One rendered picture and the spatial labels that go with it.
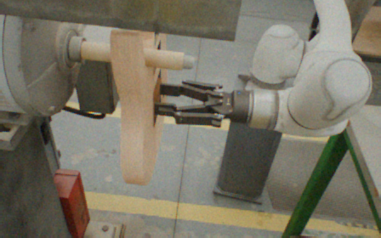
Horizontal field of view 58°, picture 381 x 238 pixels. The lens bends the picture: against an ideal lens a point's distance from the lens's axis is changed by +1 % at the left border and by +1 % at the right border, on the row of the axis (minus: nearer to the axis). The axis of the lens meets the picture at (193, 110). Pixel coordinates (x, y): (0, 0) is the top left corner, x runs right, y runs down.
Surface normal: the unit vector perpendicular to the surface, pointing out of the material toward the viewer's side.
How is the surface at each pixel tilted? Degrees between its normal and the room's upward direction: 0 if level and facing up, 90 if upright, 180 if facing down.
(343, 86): 44
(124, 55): 81
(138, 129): 62
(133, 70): 95
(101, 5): 90
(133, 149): 71
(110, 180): 0
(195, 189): 0
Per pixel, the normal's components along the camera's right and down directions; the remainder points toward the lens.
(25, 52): 0.85, 0.22
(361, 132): 0.08, -0.75
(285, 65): -0.16, 0.60
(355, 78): -0.04, -0.07
